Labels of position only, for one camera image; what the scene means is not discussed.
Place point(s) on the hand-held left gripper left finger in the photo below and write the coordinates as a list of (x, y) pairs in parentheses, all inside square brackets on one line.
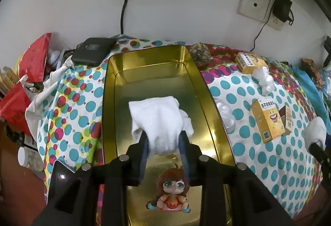
[(144, 153)]

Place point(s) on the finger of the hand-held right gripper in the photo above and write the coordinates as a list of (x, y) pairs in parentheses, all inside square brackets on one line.
[(318, 153)]

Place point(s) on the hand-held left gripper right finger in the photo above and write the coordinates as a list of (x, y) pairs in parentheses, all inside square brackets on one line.
[(184, 153)]

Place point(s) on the white cloth wad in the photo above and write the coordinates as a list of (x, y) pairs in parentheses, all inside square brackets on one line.
[(315, 129)]

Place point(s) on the white towel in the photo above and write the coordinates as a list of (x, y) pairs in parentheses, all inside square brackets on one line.
[(157, 120)]

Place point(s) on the large yellow cartoon box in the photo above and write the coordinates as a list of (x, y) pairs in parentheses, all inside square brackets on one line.
[(267, 122)]

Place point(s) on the gold tin tray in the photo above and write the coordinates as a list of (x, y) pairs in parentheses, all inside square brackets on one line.
[(155, 76)]

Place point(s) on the brown dried flower ball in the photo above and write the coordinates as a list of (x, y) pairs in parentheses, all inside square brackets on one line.
[(201, 54)]

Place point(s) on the brown-haired doll figure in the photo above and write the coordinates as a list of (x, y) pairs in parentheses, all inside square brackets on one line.
[(172, 187)]

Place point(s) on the small brown box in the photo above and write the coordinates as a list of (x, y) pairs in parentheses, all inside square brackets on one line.
[(287, 118)]

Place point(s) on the blue cloth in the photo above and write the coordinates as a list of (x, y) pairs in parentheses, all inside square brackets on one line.
[(307, 83)]

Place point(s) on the clear plastic bag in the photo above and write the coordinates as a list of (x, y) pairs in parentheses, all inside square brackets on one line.
[(326, 81)]

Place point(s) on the polka dot tablecloth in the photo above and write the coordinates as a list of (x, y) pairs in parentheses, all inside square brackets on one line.
[(85, 101)]

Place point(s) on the black smartphone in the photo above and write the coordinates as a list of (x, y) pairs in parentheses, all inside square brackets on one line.
[(60, 171)]

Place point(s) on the brown packet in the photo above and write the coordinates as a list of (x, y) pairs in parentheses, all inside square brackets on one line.
[(309, 65)]

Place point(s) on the white crumpled plastic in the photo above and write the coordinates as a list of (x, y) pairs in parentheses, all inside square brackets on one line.
[(265, 79)]

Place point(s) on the small yellow box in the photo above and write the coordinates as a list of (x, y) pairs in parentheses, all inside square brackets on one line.
[(249, 62)]

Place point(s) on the black box device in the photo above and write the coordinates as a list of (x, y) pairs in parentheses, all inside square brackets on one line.
[(90, 51)]

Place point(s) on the white cloth bag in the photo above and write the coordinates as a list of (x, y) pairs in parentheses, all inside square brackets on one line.
[(42, 96)]

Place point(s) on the white jar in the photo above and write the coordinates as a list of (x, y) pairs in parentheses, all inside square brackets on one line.
[(25, 157)]

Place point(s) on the red bag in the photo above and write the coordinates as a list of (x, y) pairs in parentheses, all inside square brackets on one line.
[(15, 104), (35, 57)]

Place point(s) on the black power adapter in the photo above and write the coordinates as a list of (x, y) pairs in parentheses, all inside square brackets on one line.
[(281, 7)]

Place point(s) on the beige carton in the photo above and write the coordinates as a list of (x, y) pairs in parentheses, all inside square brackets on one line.
[(7, 78)]

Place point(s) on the black metal bracket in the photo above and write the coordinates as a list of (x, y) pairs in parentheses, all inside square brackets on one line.
[(327, 50)]

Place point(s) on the white wall socket plate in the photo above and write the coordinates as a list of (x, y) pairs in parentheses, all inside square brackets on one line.
[(276, 24)]

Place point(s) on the white wall socket panel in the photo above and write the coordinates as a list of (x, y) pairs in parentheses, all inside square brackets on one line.
[(254, 4)]

